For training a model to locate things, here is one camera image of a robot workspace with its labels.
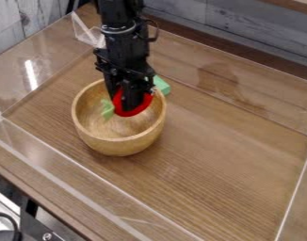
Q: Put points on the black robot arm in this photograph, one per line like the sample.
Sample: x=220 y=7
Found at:
x=122 y=15

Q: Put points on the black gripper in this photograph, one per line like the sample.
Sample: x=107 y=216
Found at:
x=122 y=62

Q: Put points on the clear acrylic corner bracket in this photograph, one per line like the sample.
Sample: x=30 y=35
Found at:
x=88 y=35

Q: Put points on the red plush tomato toy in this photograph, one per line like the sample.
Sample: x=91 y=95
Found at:
x=111 y=107

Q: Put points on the green rectangular block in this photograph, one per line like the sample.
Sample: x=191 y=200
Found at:
x=162 y=85

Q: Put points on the black table leg bracket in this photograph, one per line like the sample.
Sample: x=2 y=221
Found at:
x=34 y=230

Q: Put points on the wooden bowl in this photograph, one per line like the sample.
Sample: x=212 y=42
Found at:
x=119 y=136

